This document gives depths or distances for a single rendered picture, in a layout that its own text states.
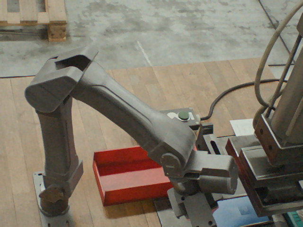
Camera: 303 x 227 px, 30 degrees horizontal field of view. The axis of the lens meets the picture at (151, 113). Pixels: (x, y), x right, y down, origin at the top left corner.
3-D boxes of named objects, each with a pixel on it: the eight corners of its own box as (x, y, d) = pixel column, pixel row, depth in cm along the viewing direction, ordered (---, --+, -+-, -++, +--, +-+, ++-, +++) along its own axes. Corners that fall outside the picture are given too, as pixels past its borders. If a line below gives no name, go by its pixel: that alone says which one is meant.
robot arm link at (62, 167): (84, 179, 125) (73, 62, 103) (72, 203, 121) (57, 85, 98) (58, 172, 127) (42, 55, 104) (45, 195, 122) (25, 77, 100)
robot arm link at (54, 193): (81, 160, 123) (57, 151, 124) (64, 190, 117) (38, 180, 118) (79, 178, 128) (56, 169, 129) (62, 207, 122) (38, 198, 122)
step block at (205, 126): (194, 146, 149) (201, 123, 143) (204, 145, 150) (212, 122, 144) (202, 165, 145) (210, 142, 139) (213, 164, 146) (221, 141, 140)
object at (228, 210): (193, 205, 126) (196, 198, 124) (256, 195, 130) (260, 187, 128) (204, 233, 121) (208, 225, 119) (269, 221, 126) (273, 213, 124)
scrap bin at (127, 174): (92, 166, 140) (93, 150, 136) (187, 153, 147) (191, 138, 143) (103, 206, 132) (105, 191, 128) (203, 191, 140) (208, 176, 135)
